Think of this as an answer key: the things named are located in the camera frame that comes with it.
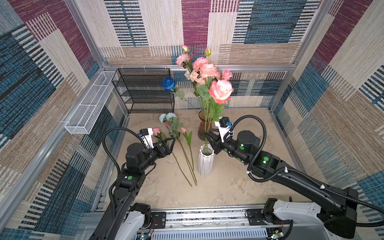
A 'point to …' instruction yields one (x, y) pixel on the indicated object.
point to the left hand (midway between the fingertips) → (170, 140)
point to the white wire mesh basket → (82, 120)
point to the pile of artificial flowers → (174, 129)
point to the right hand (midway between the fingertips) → (208, 132)
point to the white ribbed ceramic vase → (205, 160)
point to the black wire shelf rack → (142, 90)
